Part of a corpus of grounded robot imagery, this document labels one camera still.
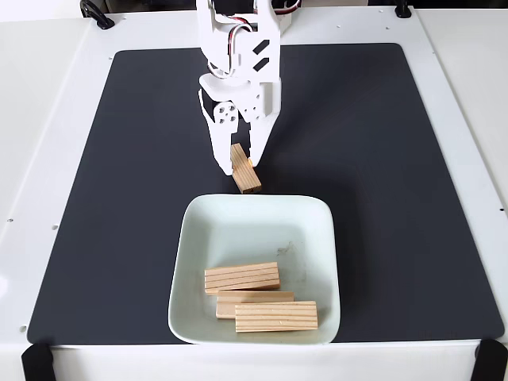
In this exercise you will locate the grooved wooden block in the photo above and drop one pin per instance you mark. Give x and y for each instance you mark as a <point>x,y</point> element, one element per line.
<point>247,178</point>
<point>242,278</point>
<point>276,316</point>

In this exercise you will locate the smooth wooden block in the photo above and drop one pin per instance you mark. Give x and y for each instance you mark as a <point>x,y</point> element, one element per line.
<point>226,305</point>

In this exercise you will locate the pale green square plate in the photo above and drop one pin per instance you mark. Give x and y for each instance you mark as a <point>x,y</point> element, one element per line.
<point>246,226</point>

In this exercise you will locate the black table mat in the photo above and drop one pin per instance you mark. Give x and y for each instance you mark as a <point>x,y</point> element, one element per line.
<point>119,238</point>

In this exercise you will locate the black table clamp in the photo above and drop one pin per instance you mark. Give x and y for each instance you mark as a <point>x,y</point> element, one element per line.
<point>402,10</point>
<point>95,14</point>

